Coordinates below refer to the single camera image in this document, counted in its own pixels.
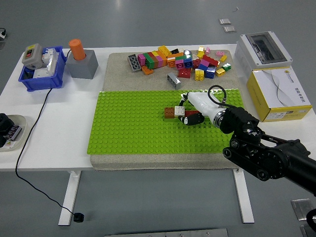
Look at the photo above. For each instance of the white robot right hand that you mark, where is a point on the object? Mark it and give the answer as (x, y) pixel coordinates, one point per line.
(202, 102)

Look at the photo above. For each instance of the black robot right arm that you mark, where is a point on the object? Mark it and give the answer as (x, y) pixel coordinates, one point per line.
(271, 158)

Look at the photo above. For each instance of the wide red toy brick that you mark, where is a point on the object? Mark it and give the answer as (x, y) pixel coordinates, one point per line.
(191, 113)

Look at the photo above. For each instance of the blue toy brick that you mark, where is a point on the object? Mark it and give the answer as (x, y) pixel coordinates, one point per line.
(188, 62)
(203, 67)
(210, 72)

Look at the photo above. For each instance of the brown toy brick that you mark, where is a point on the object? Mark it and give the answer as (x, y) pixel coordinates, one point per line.
(169, 112)

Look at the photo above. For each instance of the small yellow toy brick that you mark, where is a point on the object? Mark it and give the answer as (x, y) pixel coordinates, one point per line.
(220, 72)
(223, 58)

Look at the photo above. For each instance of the light grey toy brick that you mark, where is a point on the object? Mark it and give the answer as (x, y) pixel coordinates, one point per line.
(174, 81)

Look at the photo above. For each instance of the magenta toy brick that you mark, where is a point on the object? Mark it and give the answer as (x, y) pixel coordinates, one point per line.
(179, 65)
(141, 59)
(204, 62)

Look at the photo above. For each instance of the long red toy brick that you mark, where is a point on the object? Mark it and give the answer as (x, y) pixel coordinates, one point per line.
(211, 60)

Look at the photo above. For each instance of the green and white toy brick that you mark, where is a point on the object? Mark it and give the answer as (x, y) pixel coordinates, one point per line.
(226, 67)

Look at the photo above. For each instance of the orange toy brick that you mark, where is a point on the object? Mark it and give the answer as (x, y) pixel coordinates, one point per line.
(147, 70)
(171, 62)

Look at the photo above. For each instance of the small pink toy brick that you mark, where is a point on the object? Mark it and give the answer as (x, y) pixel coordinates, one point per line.
(208, 50)
(219, 53)

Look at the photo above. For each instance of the black toy brick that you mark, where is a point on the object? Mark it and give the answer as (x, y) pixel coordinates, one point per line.
(174, 51)

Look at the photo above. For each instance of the green studded baseplate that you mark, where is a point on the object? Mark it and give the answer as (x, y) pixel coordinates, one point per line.
(135, 133)

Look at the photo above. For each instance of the dark grey toy brick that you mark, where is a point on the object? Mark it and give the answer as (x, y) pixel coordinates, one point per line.
(133, 63)

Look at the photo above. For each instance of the white electrical distribution box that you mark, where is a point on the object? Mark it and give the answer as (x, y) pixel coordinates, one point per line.
(249, 55)

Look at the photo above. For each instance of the grey-brown mat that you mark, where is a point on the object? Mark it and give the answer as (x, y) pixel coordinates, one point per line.
(138, 79)

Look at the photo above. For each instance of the yellow and white carton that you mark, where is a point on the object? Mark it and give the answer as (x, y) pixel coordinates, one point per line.
(274, 93)

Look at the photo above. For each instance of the small metal floor plate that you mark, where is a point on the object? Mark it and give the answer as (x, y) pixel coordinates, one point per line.
(225, 21)
(229, 29)

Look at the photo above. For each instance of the white table leg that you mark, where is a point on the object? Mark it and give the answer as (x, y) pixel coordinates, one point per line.
(70, 197)
(244, 197)

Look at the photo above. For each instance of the grey block base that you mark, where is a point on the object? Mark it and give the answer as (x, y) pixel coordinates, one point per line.
(82, 66)

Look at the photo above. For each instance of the long grey metal plate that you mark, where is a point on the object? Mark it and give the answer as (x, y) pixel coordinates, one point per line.
(166, 233)

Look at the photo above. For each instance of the orange cylinder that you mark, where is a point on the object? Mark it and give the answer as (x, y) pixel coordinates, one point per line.
(77, 49)

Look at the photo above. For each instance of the large metal floor plate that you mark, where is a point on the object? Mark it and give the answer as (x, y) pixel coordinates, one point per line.
(300, 209)
(307, 232)

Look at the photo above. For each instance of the white circuit breaker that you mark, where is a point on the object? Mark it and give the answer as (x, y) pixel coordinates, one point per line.
(50, 61)

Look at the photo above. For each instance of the blue plastic bin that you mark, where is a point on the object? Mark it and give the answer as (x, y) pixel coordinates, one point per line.
(42, 82)

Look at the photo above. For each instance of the black plug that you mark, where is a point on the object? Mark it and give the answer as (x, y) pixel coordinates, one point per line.
(78, 217)

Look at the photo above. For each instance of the dark terminal module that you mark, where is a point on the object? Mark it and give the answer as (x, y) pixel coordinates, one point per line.
(14, 132)

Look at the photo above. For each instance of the black device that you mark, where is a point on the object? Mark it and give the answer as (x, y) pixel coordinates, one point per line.
(4, 123)

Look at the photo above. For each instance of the floor power socket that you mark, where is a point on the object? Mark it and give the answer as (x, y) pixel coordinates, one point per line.
(2, 33)

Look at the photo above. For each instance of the grey switch box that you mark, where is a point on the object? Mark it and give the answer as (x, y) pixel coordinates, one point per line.
(32, 55)

